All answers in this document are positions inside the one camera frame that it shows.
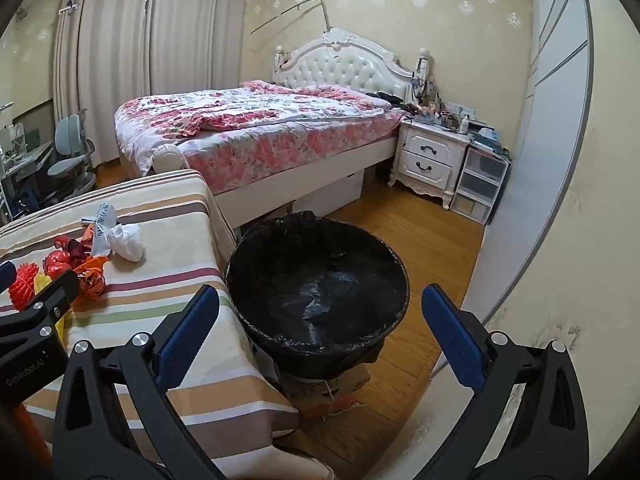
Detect white printed plastic packet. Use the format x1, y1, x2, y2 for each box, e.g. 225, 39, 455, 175
82, 203, 118, 257

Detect clear plastic drawer unit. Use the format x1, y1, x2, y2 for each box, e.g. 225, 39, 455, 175
450, 147, 512, 226

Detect pink floral quilt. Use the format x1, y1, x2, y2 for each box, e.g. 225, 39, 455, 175
114, 80, 406, 193

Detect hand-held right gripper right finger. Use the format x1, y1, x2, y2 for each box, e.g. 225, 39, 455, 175
421, 284, 591, 480

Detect cardboard box with string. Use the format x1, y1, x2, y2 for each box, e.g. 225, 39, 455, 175
280, 360, 373, 422

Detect red foam fruit net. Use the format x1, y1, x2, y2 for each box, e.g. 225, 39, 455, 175
9, 265, 38, 311

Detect white two-drawer nightstand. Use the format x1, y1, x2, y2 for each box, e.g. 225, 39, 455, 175
389, 120, 471, 209

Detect grey-blue desk chair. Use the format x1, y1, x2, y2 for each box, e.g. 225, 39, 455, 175
47, 114, 98, 196

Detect pile of small bedside items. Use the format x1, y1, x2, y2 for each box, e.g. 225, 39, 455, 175
402, 72, 511, 153

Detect white box under bed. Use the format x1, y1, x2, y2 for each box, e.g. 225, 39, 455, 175
292, 170, 365, 216

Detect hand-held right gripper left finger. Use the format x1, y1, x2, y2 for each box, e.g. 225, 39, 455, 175
52, 284, 226, 480

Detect dark red satin cloth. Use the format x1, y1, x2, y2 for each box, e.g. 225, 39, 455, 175
52, 234, 93, 267

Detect black-lined waste bin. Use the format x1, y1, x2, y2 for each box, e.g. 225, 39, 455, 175
225, 211, 411, 381

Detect cluttered study desk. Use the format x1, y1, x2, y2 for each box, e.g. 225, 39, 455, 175
0, 102, 53, 221

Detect pale lilac paper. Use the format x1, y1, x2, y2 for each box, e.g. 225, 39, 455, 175
107, 223, 146, 262

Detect striped tablecloth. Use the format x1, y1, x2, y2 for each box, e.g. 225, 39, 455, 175
0, 170, 301, 461

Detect thin rod above headboard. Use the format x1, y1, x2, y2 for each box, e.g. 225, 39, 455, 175
250, 0, 331, 36

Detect shiny orange wrapper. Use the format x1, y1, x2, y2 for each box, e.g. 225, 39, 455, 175
74, 255, 110, 302

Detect dark clothing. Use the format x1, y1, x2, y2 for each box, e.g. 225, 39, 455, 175
370, 91, 416, 111

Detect dark blue crate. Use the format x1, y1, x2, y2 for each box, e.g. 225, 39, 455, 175
14, 189, 43, 218

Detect white wardrobe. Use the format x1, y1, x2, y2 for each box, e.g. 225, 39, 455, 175
460, 0, 598, 311

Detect white bed with tufted headboard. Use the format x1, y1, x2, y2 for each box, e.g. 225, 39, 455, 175
114, 27, 432, 231

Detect beige curtain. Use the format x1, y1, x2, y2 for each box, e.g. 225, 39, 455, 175
147, 0, 251, 98
52, 0, 156, 166

